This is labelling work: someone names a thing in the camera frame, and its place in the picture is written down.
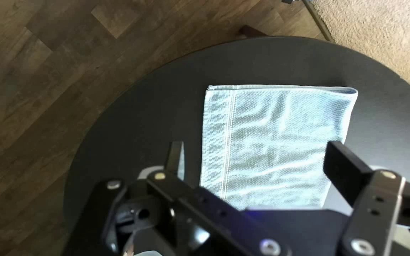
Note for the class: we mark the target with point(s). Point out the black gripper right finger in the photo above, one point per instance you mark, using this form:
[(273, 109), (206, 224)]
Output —
[(346, 170)]

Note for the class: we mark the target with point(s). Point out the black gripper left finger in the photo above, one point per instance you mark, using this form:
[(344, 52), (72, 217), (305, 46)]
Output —
[(175, 160)]

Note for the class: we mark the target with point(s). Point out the light blue towel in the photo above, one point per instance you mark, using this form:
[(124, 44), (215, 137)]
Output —
[(263, 145)]

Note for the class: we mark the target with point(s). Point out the round black table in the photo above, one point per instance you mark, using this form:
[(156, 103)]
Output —
[(121, 200)]

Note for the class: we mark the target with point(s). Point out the beige carpet rug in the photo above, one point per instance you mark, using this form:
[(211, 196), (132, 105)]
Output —
[(380, 28)]

